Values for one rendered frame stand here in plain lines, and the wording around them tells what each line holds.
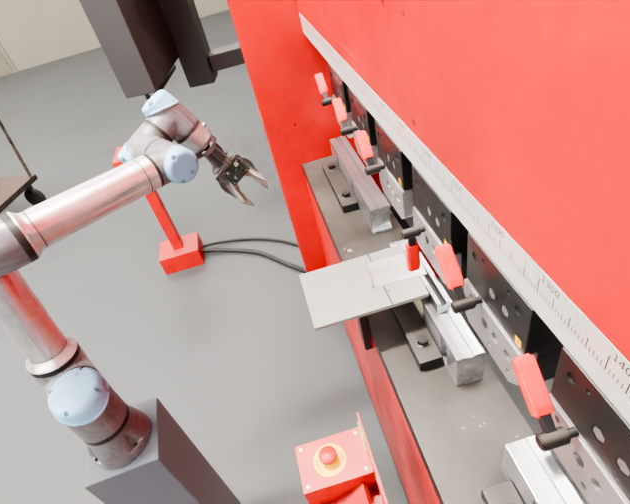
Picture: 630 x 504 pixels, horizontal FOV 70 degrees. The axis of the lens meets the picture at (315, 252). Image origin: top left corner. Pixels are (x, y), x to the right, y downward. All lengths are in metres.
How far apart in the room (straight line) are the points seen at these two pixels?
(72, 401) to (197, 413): 1.16
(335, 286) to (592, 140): 0.76
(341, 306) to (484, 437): 0.38
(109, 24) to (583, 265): 1.63
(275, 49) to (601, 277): 1.38
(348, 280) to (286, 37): 0.90
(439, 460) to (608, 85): 0.74
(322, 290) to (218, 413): 1.24
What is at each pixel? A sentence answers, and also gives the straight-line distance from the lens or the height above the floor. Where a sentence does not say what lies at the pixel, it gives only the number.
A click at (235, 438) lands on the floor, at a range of 2.10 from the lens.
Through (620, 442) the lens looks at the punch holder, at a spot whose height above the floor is 1.31.
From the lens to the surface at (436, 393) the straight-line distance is 1.02.
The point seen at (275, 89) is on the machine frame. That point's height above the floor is 1.19.
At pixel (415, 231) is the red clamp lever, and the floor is 1.25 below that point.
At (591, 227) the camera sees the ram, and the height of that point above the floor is 1.49.
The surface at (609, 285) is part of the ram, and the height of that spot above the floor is 1.46.
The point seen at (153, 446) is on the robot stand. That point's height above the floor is 0.77.
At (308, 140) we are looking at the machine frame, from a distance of 1.78.
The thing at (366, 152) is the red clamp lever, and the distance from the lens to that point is 0.95.
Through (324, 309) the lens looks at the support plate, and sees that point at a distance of 1.02.
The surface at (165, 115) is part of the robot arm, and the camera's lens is 1.12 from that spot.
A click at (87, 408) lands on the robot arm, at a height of 0.98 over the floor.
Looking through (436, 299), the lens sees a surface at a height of 1.00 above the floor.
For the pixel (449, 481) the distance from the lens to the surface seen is 0.94.
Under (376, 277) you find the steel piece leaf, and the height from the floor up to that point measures 1.00.
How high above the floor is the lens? 1.75
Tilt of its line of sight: 40 degrees down
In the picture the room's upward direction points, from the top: 15 degrees counter-clockwise
